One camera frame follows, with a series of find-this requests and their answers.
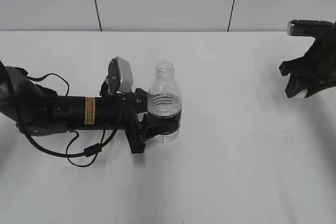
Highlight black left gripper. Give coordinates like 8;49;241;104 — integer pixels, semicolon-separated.
95;89;180;154

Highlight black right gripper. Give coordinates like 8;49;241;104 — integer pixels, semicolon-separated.
279;23;336;98

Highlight white green bottle cap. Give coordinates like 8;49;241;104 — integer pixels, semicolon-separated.
295;89;308;98

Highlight clear cestbon water bottle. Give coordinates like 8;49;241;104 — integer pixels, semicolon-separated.
147;61;182;143

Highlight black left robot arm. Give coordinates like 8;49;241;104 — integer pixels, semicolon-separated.
1;57;181;154

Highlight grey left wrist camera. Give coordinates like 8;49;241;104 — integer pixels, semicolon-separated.
100;57;133;97

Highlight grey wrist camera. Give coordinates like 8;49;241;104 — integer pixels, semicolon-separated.
287;19;333;38
100;57;133;97

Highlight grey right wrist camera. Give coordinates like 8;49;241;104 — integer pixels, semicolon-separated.
287;19;333;38

